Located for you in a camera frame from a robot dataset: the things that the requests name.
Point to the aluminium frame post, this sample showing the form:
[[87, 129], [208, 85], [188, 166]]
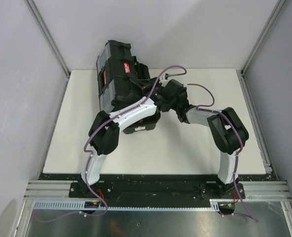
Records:
[[273, 18], [36, 14]]

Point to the left aluminium frame post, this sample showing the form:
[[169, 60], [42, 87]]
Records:
[[36, 14]]

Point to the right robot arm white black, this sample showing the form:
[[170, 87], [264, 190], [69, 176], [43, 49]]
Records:
[[228, 131]]

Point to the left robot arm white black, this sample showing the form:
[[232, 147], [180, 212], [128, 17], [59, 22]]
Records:
[[105, 132]]

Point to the black plastic toolbox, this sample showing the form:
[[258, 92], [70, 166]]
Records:
[[122, 80]]

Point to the right aluminium frame post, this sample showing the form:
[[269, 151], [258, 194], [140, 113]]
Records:
[[273, 18]]

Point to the grey slotted cable duct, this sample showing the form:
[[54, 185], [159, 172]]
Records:
[[81, 205]]

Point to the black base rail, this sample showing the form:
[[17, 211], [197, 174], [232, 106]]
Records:
[[127, 190]]

